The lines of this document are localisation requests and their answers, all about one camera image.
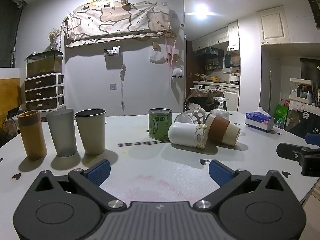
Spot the clear wine glass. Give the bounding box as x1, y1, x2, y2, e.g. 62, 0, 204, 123
210, 97, 230, 119

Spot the yellow board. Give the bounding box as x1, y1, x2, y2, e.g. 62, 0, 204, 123
0, 77, 21, 122

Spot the brown cylindrical cup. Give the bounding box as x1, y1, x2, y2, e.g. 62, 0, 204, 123
17, 110, 48, 161

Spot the green tin can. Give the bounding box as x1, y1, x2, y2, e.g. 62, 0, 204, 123
148, 108, 173, 141

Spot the white wall cabinet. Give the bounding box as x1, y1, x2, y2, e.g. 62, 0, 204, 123
257, 5, 290, 46

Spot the grey translucent plastic cup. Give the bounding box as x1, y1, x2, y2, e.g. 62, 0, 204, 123
46, 108, 77, 158

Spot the white storage rack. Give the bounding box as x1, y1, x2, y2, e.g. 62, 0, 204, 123
289, 78, 320, 106

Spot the dark printed cloth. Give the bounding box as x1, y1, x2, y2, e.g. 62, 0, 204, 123
284, 106, 320, 136

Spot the mop pole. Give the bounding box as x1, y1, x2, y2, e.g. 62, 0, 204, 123
268, 71, 272, 116

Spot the green shopping bag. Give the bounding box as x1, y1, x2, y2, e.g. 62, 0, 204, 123
275, 104, 289, 123

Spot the washing machine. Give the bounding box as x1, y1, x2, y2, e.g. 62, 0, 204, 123
190, 84, 211, 96

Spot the white cup with floral band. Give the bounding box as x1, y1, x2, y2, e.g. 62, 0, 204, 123
168, 122, 209, 149

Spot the chair with brown cloth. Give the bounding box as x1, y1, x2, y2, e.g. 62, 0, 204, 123
186, 88, 213, 111

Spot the beige metal cup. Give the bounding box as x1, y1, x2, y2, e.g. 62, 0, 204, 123
74, 109, 107, 155

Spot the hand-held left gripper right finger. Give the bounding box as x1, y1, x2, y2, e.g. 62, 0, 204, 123
193, 159, 288, 210

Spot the glass cup with checkered band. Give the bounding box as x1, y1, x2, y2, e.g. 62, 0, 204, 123
174, 107, 207, 125

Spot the cream cup with brown sleeve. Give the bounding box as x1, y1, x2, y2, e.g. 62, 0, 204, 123
204, 113, 241, 147

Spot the printed cloth on wall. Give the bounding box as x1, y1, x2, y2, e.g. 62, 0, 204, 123
61, 2, 173, 48

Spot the hanging cable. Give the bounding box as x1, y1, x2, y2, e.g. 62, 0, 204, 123
119, 64, 127, 112

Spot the glass fish tank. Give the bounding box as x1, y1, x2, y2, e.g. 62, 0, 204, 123
26, 50, 64, 79

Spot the dried flower bunch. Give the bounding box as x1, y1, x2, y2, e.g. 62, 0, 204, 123
48, 28, 62, 50

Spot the white plastic drawer unit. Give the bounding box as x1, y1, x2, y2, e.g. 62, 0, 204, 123
24, 73, 65, 112

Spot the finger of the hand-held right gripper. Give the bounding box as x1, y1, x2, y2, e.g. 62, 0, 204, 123
304, 133, 320, 146
276, 142, 320, 177

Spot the tissue box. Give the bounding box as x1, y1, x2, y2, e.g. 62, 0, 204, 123
244, 107, 275, 133

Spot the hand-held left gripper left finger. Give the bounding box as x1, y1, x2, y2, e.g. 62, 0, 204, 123
32, 159, 127, 210

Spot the white plastic bag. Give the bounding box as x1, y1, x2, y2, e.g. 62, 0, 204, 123
149, 49, 167, 64

